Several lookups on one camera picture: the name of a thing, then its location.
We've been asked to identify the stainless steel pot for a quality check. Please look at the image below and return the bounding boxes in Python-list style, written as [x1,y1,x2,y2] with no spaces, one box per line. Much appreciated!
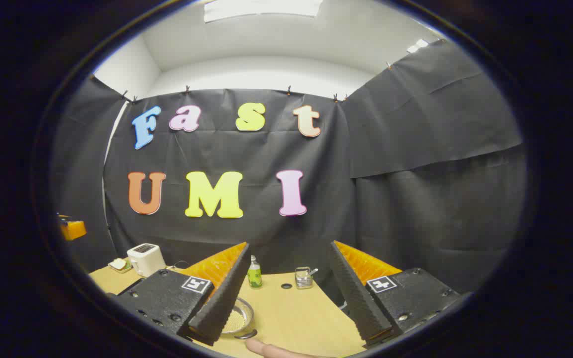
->
[219,297,258,340]

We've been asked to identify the white toaster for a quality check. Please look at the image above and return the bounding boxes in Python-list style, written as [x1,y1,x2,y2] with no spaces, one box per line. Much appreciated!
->
[127,243,167,278]

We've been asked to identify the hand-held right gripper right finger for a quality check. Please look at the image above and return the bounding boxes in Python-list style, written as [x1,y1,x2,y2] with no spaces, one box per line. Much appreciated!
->
[329,241,461,349]

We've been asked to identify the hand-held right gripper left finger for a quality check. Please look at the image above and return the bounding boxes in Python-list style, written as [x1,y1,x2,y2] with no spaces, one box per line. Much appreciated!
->
[116,242,250,347]

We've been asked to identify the green drink bottle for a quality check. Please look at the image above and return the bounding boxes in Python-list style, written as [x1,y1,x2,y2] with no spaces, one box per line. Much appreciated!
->
[247,255,263,289]

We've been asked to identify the large ceiling light panel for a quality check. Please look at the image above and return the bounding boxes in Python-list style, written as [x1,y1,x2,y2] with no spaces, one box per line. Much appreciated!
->
[203,0,324,24]

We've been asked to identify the metal wire utensil holder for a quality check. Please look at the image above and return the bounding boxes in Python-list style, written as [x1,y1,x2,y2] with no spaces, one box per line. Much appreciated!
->
[295,267,314,289]

